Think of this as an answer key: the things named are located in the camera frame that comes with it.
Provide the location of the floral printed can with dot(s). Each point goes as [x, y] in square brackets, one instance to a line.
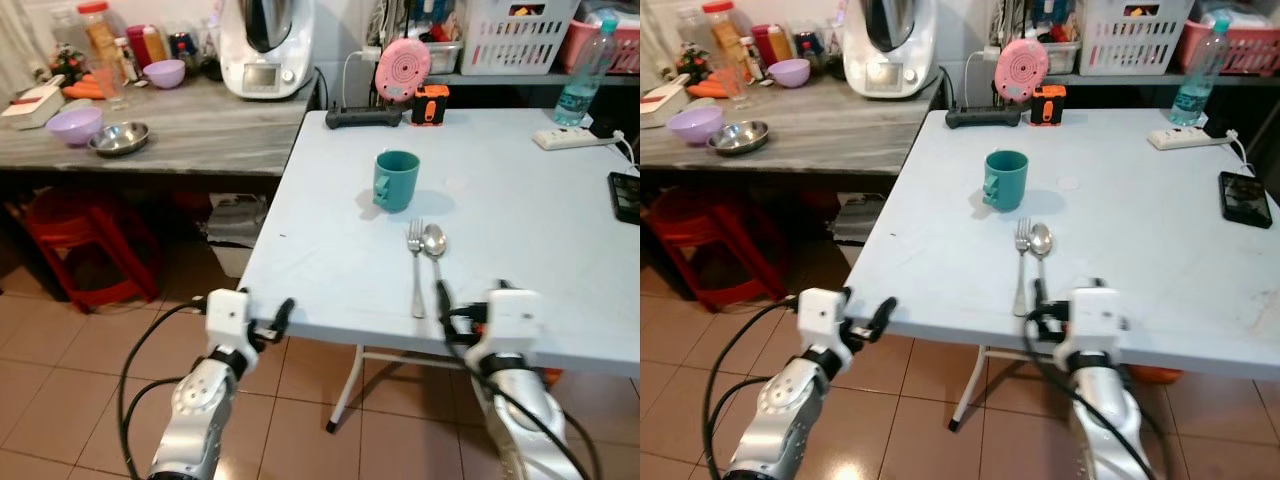
[693, 62]
[68, 65]

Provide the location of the black power strip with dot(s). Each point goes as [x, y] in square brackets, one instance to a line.
[984, 117]
[362, 118]

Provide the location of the stainless steel bowl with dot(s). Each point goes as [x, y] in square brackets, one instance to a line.
[740, 138]
[120, 140]

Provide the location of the white plastic bin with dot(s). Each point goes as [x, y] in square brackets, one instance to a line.
[235, 235]
[850, 225]

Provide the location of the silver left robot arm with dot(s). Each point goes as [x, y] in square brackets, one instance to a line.
[775, 412]
[195, 412]

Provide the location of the clear bottle white cap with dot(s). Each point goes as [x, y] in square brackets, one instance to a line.
[690, 30]
[65, 30]

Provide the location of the orange plastic item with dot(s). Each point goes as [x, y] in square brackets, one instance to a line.
[551, 376]
[1158, 375]

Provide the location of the white power strip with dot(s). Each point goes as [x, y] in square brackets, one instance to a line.
[565, 139]
[1180, 138]

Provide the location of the black smartphone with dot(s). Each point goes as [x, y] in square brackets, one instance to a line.
[1245, 200]
[626, 198]

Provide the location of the silver metal spoon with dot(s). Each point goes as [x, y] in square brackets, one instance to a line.
[1041, 240]
[434, 240]

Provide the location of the magenta plastic canister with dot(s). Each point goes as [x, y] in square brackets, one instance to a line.
[138, 48]
[763, 46]

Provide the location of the clear water bottle teal cap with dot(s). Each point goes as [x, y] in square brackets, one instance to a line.
[1192, 95]
[575, 95]

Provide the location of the blue filled glass jar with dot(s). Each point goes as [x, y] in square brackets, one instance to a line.
[808, 46]
[182, 47]

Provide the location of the clear plastic box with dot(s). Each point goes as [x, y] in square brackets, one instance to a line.
[1065, 57]
[445, 57]

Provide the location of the large purple plastic bowl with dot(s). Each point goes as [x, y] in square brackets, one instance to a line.
[75, 125]
[695, 125]

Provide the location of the red plastic stool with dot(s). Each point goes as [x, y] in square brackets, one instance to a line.
[75, 215]
[700, 215]

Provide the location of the orange and black device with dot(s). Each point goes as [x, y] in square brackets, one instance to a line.
[1048, 105]
[430, 105]

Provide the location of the cracker jar red lid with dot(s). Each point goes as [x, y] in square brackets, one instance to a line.
[100, 40]
[725, 40]

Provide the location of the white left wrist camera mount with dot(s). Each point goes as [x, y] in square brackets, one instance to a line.
[823, 315]
[228, 315]

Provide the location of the white hanging towel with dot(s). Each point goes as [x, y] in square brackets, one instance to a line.
[20, 45]
[655, 42]

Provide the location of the silver metal fork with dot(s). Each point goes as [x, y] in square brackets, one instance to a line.
[416, 243]
[1023, 242]

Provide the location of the clear drinking glass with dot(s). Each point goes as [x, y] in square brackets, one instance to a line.
[736, 88]
[113, 90]

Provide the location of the black plug adapter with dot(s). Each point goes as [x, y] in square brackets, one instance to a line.
[605, 128]
[1220, 128]

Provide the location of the white plastic basket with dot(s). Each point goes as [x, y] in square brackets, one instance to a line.
[1130, 45]
[510, 45]

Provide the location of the white grater red blade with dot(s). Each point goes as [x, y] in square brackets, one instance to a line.
[662, 105]
[35, 108]

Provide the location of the teal ceramic mug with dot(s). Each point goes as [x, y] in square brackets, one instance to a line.
[1008, 182]
[398, 182]

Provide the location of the small yellow bottle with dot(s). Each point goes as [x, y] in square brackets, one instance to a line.
[782, 45]
[157, 45]

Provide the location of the small purple plastic bowl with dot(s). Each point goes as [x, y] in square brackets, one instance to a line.
[165, 74]
[789, 73]

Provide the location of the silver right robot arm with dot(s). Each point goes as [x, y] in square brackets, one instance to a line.
[1105, 420]
[520, 412]

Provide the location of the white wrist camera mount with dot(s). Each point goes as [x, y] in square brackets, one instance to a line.
[228, 315]
[512, 315]
[823, 315]
[1094, 315]

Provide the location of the pink round device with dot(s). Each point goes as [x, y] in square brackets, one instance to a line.
[403, 68]
[1022, 68]

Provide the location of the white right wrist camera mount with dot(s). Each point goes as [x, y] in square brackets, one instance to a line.
[1094, 315]
[512, 315]

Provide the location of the small white bottle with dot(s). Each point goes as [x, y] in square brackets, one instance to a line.
[750, 58]
[125, 60]

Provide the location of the pink plastic basket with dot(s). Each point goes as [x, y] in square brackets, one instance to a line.
[625, 52]
[1250, 52]

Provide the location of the white food processor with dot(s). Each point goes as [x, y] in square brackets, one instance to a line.
[888, 75]
[265, 75]

